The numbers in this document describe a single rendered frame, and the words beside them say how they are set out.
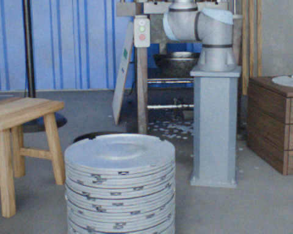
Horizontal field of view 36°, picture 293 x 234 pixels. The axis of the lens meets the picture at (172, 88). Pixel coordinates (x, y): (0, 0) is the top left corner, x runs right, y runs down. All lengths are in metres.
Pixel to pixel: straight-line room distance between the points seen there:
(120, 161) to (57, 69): 2.59
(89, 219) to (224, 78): 0.79
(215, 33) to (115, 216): 0.84
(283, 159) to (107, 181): 0.99
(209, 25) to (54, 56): 2.16
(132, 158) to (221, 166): 0.68
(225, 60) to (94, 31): 2.09
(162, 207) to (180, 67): 1.34
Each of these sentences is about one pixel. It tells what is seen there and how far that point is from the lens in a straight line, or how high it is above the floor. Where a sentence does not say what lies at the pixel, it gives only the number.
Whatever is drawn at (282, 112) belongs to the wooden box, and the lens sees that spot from 1.90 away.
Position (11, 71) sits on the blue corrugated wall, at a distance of 3.80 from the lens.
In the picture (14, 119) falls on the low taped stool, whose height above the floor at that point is 0.32.
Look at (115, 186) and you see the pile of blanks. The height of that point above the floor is 0.28.
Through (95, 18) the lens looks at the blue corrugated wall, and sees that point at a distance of 3.66.
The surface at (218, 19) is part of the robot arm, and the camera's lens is 1.70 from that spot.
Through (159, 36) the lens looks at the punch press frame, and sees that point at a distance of 2.31.
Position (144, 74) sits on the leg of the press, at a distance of 2.27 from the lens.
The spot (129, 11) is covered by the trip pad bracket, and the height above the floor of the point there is 0.66.
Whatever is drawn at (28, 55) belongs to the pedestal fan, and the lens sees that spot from 2.72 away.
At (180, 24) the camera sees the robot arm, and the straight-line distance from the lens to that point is 1.75.
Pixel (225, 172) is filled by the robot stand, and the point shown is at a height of 0.06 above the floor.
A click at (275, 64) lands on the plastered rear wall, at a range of 3.93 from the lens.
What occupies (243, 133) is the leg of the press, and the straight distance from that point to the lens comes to 2.42.
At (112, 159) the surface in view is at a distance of 1.17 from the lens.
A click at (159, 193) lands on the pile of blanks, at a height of 0.24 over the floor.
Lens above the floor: 0.70
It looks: 11 degrees down
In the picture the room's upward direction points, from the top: straight up
